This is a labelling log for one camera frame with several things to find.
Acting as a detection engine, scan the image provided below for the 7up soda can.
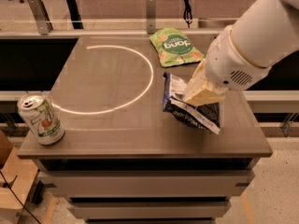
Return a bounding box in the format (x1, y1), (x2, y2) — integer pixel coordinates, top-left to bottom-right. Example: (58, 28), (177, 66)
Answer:
(17, 92), (64, 145)

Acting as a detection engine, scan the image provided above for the metal bracket post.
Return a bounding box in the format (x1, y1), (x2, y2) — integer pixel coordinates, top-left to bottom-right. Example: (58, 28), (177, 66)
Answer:
(27, 0), (53, 35)
(146, 0), (156, 34)

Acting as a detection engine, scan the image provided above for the grey drawer cabinet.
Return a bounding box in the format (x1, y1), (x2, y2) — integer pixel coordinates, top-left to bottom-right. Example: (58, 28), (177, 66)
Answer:
(17, 154), (274, 224)

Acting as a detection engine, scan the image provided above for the middle metal bracket post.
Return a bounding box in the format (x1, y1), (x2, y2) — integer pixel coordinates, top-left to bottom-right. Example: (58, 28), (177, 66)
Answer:
(146, 0), (156, 34)

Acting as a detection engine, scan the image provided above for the wooden box at left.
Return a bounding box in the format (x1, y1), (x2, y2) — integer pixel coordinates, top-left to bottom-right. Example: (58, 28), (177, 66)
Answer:
(0, 132), (37, 224)

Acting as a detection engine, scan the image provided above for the left metal bracket post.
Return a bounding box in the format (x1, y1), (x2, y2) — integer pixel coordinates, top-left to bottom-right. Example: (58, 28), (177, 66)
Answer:
(27, 0), (53, 35)

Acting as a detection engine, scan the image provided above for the green snack bag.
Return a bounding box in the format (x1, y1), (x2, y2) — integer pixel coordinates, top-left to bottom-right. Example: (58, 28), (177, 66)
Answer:
(149, 27), (204, 68)

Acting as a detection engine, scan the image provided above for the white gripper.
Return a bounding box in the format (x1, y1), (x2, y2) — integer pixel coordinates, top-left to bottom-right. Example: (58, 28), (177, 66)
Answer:
(182, 25), (270, 106)

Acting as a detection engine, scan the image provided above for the black hanging cable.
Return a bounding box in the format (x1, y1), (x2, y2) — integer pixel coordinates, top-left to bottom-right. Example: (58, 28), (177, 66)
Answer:
(181, 0), (194, 29)

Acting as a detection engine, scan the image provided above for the blue chip bag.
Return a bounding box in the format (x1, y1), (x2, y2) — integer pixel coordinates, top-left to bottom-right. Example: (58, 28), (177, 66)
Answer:
(163, 72), (221, 134)

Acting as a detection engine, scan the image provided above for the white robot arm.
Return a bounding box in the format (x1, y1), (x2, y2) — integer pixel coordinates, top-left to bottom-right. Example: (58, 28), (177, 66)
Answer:
(182, 0), (299, 106)

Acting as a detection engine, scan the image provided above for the thin black floor cable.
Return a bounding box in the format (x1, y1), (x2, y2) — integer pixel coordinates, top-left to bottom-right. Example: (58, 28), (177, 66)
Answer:
(0, 170), (42, 224)

